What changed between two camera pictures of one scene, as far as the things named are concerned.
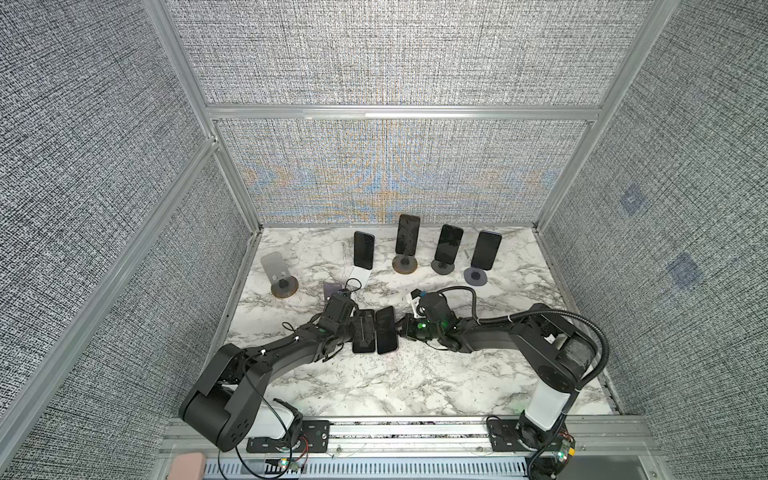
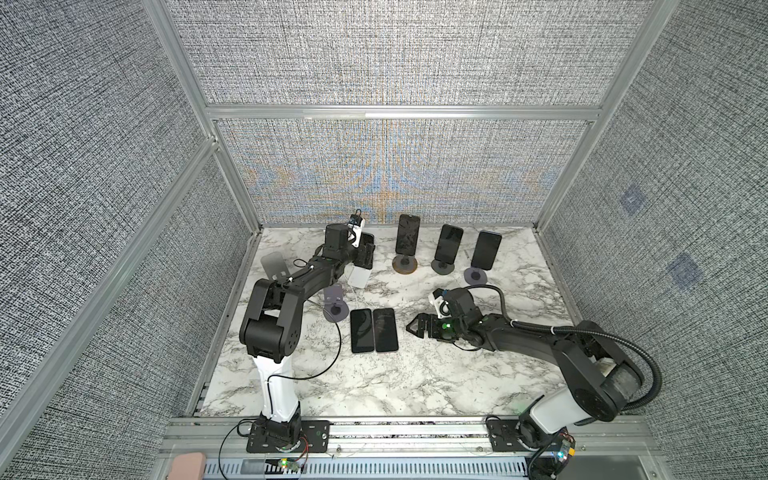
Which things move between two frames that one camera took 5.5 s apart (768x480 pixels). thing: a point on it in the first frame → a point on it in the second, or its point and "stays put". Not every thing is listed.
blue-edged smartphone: (364, 248) stays put
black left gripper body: (345, 334) → (349, 255)
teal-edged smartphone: (386, 330) stays put
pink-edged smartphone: (364, 334) stays put
